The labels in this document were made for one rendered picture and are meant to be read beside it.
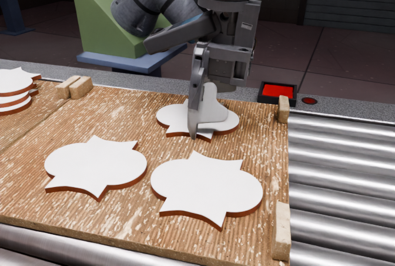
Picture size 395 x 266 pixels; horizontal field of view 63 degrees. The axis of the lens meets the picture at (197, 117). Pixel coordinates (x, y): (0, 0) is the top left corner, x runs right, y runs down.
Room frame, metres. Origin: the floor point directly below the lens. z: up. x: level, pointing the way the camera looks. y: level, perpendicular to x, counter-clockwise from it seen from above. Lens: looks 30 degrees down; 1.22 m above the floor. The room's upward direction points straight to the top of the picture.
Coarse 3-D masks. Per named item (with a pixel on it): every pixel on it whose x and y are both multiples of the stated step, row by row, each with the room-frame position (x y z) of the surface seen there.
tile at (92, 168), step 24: (72, 144) 0.39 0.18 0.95; (96, 144) 0.39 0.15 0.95; (120, 144) 0.39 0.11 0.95; (48, 168) 0.33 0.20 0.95; (72, 168) 0.33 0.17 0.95; (96, 168) 0.33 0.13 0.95; (120, 168) 0.33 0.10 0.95; (144, 168) 0.33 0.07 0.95; (48, 192) 0.30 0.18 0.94; (96, 192) 0.29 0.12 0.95
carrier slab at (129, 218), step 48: (96, 96) 0.57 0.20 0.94; (144, 96) 0.57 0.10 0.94; (48, 144) 0.40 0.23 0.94; (144, 144) 0.40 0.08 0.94; (192, 144) 0.40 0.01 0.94; (240, 144) 0.40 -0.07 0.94; (0, 192) 0.30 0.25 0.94; (144, 192) 0.30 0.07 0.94; (288, 192) 0.30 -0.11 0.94; (96, 240) 0.24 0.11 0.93; (144, 240) 0.23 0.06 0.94; (192, 240) 0.23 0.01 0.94; (240, 240) 0.23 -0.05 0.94
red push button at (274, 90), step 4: (264, 88) 0.62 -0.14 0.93; (268, 88) 0.62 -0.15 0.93; (272, 88) 0.62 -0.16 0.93; (276, 88) 0.62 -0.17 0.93; (280, 88) 0.62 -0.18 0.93; (284, 88) 0.62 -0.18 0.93; (288, 88) 0.62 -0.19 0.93; (292, 88) 0.62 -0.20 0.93; (264, 92) 0.60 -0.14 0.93; (268, 92) 0.60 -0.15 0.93; (272, 92) 0.60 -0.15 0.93; (276, 92) 0.60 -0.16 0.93; (280, 92) 0.60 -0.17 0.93; (284, 92) 0.60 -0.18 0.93; (288, 92) 0.60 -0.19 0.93; (292, 92) 0.60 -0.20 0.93; (276, 96) 0.58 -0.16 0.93; (288, 96) 0.58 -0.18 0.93; (292, 96) 0.59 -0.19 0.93
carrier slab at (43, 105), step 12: (36, 84) 0.63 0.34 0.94; (48, 84) 0.63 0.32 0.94; (36, 96) 0.57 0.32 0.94; (48, 96) 0.57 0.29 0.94; (36, 108) 0.52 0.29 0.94; (48, 108) 0.52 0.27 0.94; (0, 120) 0.48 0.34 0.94; (12, 120) 0.48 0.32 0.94; (24, 120) 0.48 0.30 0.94; (36, 120) 0.48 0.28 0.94; (0, 132) 0.44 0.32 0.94; (12, 132) 0.44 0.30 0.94; (24, 132) 0.44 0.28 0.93; (0, 144) 0.40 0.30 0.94; (12, 144) 0.41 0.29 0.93
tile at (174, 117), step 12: (168, 108) 0.50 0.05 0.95; (180, 108) 0.50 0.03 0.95; (156, 120) 0.47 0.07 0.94; (168, 120) 0.46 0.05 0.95; (180, 120) 0.46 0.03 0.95; (228, 120) 0.46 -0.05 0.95; (168, 132) 0.42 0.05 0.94; (180, 132) 0.43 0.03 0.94; (204, 132) 0.42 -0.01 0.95; (216, 132) 0.43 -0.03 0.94; (228, 132) 0.43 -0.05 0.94
